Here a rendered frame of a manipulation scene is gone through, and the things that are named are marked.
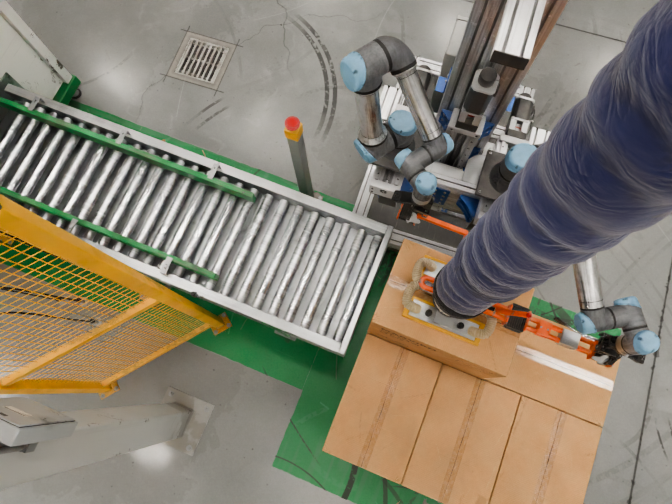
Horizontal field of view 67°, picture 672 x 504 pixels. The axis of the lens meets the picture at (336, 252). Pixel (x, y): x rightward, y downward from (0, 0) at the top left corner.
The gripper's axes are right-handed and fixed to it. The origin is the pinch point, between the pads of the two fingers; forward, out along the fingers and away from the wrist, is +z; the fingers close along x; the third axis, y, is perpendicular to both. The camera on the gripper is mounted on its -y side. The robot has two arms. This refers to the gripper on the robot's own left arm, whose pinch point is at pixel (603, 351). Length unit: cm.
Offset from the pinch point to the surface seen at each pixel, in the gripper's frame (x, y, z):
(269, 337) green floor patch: 42, 142, 107
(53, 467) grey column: 110, 165, -31
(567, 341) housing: 1.9, 14.6, -1.5
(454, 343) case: 17, 53, 13
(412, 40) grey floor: -187, 135, 107
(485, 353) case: 16.2, 39.4, 12.7
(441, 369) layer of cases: 25, 48, 53
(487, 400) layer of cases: 31, 23, 53
